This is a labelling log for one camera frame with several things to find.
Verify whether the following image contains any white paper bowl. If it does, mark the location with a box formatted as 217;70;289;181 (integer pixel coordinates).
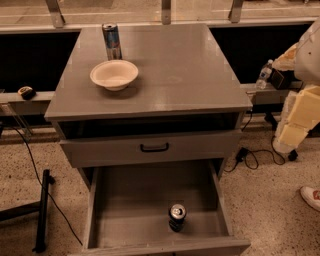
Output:
90;60;139;91

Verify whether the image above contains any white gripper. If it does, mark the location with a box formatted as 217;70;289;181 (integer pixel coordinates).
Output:
272;44;320;153

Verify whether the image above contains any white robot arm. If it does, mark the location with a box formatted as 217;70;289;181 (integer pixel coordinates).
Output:
272;18;320;153

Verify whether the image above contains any open grey bottom drawer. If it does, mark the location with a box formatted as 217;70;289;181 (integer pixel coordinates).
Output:
82;160;250;256

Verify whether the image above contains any black tape measure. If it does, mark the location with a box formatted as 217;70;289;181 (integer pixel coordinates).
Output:
18;86;36;100

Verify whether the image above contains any black stand leg right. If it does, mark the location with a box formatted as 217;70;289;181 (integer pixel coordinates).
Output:
264;112;299;162

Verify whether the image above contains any grey drawer cabinet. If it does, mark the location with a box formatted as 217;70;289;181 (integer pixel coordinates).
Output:
44;23;253;188

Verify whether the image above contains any black cable left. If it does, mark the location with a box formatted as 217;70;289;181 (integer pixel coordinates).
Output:
3;124;84;247

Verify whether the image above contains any black floor stand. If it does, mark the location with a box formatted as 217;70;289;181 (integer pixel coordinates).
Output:
0;169;54;253

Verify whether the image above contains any small black box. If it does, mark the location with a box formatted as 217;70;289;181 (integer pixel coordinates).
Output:
270;69;294;90

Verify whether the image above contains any grey drawer with black handle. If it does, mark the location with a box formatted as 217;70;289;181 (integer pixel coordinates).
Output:
60;130;242;168

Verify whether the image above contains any white sneaker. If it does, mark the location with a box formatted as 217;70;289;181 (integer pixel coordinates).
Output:
300;186;320;211

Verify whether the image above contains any tall silver blue can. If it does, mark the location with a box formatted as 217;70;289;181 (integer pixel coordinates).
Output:
102;23;122;60

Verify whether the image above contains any clear water bottle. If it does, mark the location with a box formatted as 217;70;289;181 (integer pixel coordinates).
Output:
256;59;273;89

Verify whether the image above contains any black pepsi can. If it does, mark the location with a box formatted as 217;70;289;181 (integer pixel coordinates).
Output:
168;204;187;232

